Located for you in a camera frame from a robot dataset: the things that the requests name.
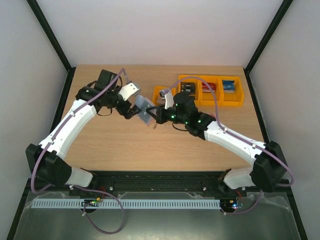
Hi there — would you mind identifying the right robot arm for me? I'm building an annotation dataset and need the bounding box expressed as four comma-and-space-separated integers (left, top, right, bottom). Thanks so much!
146, 92, 288, 196

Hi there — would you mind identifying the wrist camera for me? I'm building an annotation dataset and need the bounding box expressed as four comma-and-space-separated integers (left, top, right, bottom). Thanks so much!
159, 88, 175, 110
119, 81, 141, 101

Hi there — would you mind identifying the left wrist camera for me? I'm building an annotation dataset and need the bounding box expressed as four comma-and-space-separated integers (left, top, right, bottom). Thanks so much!
119, 81, 141, 101

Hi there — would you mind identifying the yellow bin with blue cards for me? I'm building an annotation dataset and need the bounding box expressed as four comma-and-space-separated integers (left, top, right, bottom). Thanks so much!
220, 75, 245, 107

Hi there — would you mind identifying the yellow bin with red cards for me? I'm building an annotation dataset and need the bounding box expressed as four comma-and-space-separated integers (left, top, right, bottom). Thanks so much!
199, 75, 224, 106

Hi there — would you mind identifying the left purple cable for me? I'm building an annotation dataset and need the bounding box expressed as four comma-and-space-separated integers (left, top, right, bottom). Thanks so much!
30, 68, 131, 195

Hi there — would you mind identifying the yellow bin with beige cards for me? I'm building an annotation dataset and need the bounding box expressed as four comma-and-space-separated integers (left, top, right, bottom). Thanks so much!
152, 85, 176, 106

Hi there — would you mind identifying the blue card stack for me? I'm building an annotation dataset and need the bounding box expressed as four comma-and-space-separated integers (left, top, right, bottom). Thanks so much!
222, 80, 236, 93

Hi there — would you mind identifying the right black frame post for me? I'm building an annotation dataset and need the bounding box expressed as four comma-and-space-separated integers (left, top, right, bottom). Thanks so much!
243, 0, 294, 73

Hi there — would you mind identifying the white slotted cable duct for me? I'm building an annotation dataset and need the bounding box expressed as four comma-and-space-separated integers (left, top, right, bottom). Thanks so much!
27, 198, 221, 210

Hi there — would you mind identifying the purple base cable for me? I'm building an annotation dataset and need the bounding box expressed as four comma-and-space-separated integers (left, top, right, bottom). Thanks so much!
81, 189, 128, 233

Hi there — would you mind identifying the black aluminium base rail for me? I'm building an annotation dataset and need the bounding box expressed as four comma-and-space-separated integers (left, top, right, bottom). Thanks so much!
67, 170, 291, 198

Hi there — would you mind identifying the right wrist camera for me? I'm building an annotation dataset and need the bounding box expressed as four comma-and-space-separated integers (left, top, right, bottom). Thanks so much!
159, 88, 175, 110

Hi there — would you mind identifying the red card stack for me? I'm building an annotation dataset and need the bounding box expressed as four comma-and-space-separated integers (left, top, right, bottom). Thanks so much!
201, 82, 216, 93

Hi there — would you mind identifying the yellow bin with black cards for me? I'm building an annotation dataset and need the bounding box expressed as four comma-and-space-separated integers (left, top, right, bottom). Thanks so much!
178, 74, 201, 106

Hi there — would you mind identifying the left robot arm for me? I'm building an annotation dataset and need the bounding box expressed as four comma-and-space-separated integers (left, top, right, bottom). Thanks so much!
25, 69, 141, 188

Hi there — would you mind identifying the black frame post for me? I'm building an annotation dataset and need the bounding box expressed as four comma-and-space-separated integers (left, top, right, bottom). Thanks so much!
243, 0, 294, 73
26, 0, 76, 130

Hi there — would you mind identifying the left black frame post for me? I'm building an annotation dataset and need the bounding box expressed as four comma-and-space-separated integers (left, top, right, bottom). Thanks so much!
26, 0, 76, 130

